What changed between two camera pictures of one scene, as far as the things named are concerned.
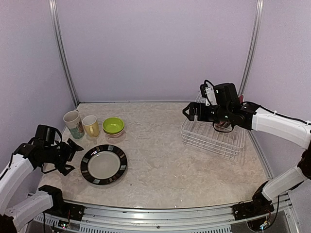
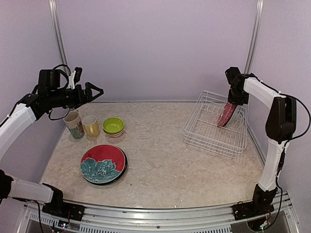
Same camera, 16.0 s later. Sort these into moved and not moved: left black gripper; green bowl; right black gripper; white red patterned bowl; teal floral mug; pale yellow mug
Moved: right black gripper; left black gripper
Not moved: white red patterned bowl; teal floral mug; green bowl; pale yellow mug
